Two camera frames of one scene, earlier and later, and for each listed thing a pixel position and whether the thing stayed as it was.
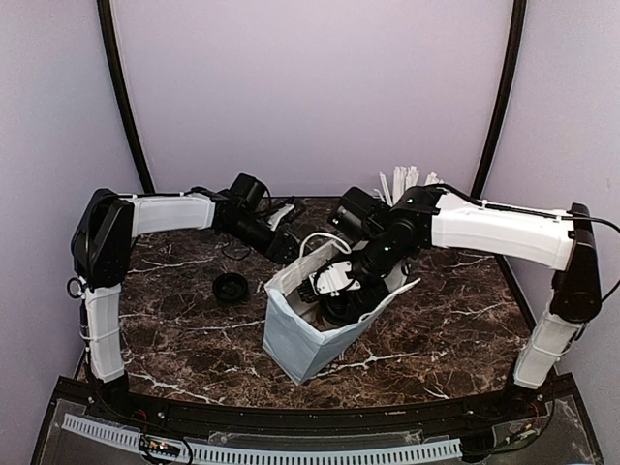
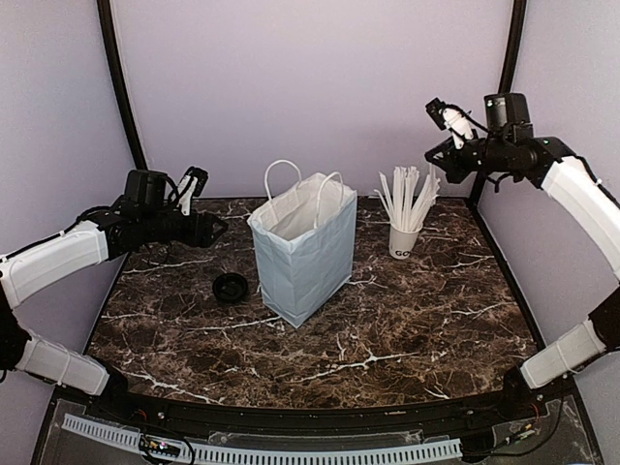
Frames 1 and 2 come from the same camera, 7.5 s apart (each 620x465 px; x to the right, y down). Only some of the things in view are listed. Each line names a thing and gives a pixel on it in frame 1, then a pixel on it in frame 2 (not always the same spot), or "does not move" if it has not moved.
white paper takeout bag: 294,333 → 303,235
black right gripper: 367,300 → 455,173
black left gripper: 286,245 → 201,237
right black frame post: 506,94 does not move
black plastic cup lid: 232,288 does not move
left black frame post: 105,15 does not move
